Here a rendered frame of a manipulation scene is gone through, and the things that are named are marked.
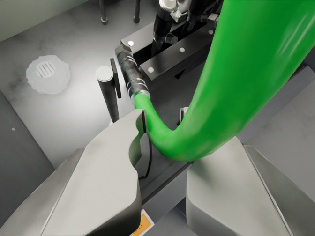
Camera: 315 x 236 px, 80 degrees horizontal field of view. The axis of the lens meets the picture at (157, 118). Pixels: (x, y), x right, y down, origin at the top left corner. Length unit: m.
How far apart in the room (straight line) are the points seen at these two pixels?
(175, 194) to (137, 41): 0.30
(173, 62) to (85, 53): 0.26
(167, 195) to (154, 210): 0.03
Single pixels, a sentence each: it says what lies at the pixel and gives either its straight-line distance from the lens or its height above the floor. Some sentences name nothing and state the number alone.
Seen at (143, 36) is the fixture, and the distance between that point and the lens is 0.40.
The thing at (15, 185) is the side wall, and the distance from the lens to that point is 0.34.
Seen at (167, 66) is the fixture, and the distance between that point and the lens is 0.38.
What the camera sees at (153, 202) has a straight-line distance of 0.37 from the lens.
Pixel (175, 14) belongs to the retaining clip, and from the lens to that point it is 0.30.
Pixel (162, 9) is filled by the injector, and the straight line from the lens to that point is 0.30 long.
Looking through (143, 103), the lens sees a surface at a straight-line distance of 0.15.
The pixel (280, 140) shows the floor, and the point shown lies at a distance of 1.77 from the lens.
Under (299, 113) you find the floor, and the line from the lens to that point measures 1.96.
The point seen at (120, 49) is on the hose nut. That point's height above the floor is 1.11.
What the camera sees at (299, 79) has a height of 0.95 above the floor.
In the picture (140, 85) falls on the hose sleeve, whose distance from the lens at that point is 0.17.
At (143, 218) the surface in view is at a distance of 0.36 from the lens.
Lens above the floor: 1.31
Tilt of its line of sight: 75 degrees down
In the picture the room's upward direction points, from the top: 39 degrees clockwise
